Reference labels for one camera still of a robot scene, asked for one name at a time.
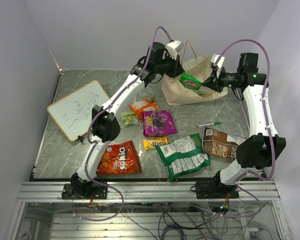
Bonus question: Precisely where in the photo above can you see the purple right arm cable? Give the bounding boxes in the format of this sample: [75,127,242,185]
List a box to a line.
[189,39,276,218]

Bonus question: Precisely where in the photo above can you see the green Chuba cassava chips bag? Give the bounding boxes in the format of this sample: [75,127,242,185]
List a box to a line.
[179,72,202,91]

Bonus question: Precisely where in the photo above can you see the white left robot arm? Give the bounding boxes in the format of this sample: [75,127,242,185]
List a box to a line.
[70,40,184,199]

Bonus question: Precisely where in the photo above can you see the red green marker pen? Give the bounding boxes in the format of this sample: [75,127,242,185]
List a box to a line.
[196,121,221,128]

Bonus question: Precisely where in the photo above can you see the red Doritos bag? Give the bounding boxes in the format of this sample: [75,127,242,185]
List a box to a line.
[96,140,142,175]

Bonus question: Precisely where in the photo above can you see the aluminium table frame rail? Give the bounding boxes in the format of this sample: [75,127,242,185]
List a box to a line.
[17,181,280,203]

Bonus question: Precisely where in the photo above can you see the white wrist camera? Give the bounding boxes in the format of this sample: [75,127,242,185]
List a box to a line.
[166,40,184,55]
[210,54,225,75]

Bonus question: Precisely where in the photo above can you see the purple grape candy bag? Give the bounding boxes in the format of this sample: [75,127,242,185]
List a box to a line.
[141,110,178,137]

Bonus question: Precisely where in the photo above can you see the orange snack packet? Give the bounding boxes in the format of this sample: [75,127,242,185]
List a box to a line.
[129,96,159,120]

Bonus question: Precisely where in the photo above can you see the brown snack bag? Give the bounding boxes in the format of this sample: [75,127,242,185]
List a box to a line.
[202,127,246,159]

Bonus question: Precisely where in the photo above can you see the beige paper bag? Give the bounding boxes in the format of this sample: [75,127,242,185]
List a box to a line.
[161,55,228,105]

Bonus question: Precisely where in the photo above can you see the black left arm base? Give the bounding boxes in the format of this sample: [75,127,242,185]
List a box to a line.
[61,173,108,200]

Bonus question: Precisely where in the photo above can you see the yellow framed whiteboard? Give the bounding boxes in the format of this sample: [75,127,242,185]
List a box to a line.
[47,80,110,142]

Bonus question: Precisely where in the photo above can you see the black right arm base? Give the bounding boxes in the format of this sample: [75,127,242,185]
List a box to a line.
[190,171,239,199]

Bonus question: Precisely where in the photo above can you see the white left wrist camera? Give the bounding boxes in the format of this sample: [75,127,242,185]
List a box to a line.
[166,40,184,55]

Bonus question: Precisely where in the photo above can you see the yellow M&M's packet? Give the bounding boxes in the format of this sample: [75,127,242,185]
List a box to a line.
[142,137,169,150]

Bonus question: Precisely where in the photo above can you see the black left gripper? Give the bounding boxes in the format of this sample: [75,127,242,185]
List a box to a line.
[155,53,186,80]

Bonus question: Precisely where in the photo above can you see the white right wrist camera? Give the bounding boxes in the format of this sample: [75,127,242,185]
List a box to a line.
[210,54,225,75]

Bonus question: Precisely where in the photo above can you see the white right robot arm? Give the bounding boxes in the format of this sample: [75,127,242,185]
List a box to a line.
[203,52,287,198]

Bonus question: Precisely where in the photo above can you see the small light green packet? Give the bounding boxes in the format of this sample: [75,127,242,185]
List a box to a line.
[121,111,140,128]

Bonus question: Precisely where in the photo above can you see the dark green chips bag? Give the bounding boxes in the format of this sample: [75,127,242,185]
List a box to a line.
[155,133,211,182]

